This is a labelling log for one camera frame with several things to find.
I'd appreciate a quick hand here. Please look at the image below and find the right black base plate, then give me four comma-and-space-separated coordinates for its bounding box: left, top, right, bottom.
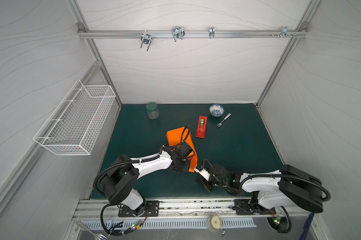
232, 199, 272, 216

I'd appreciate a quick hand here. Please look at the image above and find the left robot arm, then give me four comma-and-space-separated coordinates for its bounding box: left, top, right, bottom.
93, 142, 197, 215

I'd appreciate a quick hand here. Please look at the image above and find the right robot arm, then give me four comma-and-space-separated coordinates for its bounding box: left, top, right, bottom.
195, 160, 331, 215

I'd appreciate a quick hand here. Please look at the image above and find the left metal clamp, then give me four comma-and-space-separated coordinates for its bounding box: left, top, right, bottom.
140, 33, 153, 51

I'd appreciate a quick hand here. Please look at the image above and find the blue handled tool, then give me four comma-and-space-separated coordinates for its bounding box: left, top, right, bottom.
299, 212, 315, 240

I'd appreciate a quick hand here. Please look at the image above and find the orange wrapping paper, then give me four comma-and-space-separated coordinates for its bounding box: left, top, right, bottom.
166, 126, 198, 173

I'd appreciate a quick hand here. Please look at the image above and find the green lid glass jar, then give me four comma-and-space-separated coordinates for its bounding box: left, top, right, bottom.
146, 102, 159, 120

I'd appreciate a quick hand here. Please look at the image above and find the metal clamp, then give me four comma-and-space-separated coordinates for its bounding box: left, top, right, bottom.
140, 33, 153, 51
171, 26, 185, 42

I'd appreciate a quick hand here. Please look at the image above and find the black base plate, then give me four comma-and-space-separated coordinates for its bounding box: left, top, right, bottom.
232, 199, 272, 216
118, 201, 159, 218

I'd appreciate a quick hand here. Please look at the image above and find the silver fork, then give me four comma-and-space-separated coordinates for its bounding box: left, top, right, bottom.
216, 113, 231, 128

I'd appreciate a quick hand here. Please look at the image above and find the right base cable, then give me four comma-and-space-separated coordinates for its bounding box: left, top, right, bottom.
266, 206, 292, 234

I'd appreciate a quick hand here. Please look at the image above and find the blue white ceramic bowl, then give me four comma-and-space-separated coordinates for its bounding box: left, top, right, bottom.
209, 104, 224, 117

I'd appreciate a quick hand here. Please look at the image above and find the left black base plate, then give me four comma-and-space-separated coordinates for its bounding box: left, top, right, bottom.
118, 201, 159, 218

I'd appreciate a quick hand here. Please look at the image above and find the white wire basket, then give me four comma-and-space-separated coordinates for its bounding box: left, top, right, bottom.
33, 80, 116, 156

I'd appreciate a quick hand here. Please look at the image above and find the right metal bracket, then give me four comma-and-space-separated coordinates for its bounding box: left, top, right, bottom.
270, 27, 297, 39

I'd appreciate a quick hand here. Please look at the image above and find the red tape dispenser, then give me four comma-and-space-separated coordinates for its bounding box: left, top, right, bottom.
195, 116, 207, 139

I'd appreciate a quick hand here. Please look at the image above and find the aluminium cross rail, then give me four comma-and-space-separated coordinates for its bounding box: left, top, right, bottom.
78, 29, 309, 39

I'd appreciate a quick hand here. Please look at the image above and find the middle metal clamp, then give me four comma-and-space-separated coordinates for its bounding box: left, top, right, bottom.
171, 26, 185, 42

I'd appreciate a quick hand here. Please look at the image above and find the round white puck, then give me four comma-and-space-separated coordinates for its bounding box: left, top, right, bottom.
207, 215, 223, 233

